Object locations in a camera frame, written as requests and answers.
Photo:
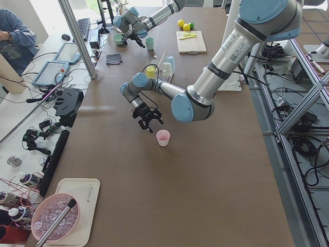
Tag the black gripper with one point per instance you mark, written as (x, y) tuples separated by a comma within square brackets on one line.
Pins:
[(141, 108), (133, 35)]

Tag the green plastic cup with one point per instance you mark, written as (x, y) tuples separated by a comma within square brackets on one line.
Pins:
[(149, 43)]

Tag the pink plastic cup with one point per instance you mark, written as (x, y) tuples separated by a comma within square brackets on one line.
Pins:
[(163, 137)]

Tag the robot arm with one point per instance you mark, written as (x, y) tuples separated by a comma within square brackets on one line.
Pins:
[(135, 28), (257, 21)]

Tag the yellow plastic cup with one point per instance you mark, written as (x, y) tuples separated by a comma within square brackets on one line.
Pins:
[(150, 72)]

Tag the light blue plastic cup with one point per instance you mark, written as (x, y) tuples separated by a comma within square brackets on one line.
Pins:
[(171, 60)]

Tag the cream plastic cup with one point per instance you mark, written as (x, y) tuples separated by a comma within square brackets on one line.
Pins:
[(167, 69)]

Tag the green bowl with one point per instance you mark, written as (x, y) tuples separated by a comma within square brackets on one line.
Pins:
[(119, 39)]

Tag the grey folded cloth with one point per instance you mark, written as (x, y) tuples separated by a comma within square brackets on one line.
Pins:
[(113, 59)]

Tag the yellow lemon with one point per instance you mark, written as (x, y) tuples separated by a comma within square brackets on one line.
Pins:
[(186, 27), (181, 23)]

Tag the yellow plastic knife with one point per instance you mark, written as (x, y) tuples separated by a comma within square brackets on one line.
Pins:
[(187, 37)]

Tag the wooden cutting board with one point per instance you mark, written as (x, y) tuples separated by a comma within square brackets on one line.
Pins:
[(191, 46)]

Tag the black keyboard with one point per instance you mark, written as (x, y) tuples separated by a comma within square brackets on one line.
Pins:
[(83, 26)]

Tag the teach pendant tablet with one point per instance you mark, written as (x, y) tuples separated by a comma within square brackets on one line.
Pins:
[(68, 52), (52, 73)]

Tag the black computer mouse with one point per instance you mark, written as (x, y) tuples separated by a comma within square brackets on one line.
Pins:
[(65, 37)]

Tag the metal scoop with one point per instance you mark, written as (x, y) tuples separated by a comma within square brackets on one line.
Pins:
[(56, 223)]

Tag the person in blue sweater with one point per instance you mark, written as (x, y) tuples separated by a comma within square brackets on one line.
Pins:
[(18, 42)]

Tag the pink bowl of ice cubes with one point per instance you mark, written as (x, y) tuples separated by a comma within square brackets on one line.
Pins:
[(48, 211)]

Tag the white wire cup holder rack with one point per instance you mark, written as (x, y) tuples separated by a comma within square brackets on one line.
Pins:
[(157, 63)]

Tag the aluminium frame post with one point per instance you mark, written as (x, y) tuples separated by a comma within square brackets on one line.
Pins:
[(72, 24)]

